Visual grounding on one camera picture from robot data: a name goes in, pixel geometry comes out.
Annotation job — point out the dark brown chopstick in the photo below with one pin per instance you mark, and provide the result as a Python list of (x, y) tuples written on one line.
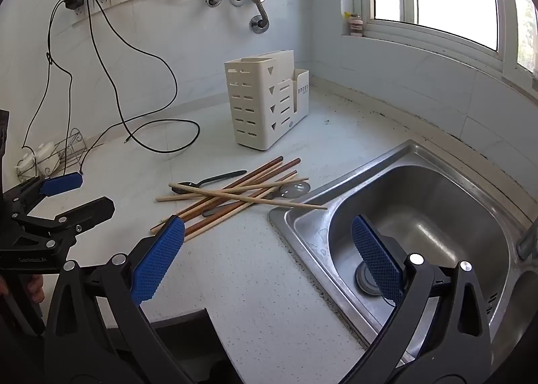
[(273, 163), (292, 164), (201, 228)]

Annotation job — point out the grey sink stopper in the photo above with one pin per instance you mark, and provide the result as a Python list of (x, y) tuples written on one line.
[(366, 281)]

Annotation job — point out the grey bowl spoon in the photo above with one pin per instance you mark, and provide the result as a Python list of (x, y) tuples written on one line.
[(296, 188)]

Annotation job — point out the stainless steel sink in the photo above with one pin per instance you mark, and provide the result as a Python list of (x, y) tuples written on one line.
[(441, 207)]

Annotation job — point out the small pink white jar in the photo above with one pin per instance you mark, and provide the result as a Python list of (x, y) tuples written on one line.
[(356, 27)]

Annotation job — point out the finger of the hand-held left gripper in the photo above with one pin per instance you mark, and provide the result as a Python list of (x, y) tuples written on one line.
[(92, 207), (63, 183)]

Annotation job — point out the person's left hand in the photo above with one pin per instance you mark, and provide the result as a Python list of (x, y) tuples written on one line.
[(37, 289)]

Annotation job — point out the white ceramic dish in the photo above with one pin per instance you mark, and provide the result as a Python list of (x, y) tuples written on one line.
[(42, 153)]

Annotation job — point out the chrome wall flange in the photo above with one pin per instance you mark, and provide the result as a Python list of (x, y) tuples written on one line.
[(257, 27)]

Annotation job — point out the cream plastic utensil holder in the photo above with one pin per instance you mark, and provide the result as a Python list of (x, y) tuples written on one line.
[(252, 107)]

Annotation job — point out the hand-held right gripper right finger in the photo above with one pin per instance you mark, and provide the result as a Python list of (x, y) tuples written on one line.
[(378, 258)]

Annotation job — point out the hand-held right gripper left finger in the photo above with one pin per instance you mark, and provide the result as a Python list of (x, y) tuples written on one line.
[(159, 258)]

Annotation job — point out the chrome faucet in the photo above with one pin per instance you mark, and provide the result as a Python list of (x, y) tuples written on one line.
[(528, 241)]

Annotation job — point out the light bamboo chopstick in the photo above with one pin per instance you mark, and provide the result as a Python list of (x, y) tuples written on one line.
[(168, 197), (311, 206)]

